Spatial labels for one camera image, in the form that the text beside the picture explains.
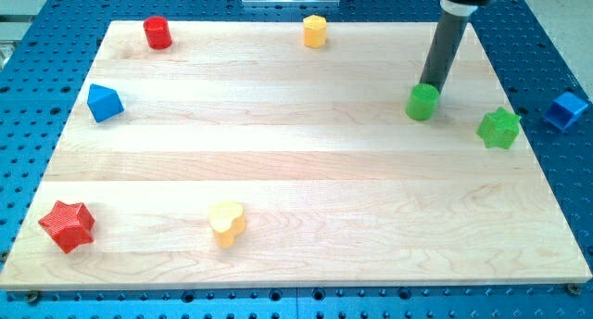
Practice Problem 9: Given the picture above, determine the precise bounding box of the green cylinder block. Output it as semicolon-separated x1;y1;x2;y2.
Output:
405;83;440;121

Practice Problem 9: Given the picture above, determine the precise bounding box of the green star block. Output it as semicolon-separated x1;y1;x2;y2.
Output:
476;107;522;149

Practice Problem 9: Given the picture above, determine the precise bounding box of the red star block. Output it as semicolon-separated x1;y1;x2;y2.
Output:
38;200;95;254

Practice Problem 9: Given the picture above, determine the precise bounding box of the wooden board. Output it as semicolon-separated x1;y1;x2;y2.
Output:
1;20;591;291

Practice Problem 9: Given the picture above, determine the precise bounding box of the yellow heart block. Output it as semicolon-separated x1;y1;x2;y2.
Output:
208;202;246;249

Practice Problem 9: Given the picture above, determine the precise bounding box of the yellow hexagon block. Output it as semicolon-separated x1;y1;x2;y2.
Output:
303;15;327;48

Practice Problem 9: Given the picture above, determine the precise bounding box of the red cylinder block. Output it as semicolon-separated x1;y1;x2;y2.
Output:
143;16;172;50

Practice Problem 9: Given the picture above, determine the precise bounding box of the blue triangular prism block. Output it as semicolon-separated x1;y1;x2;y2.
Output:
87;84;124;122

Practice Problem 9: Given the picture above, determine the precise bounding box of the black pusher rod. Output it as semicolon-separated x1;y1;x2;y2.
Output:
420;0;478;92

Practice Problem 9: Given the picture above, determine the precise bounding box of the blue cube block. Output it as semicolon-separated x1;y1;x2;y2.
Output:
543;92;588;131

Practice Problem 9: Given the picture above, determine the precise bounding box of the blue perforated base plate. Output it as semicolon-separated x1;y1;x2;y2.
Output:
1;0;592;318

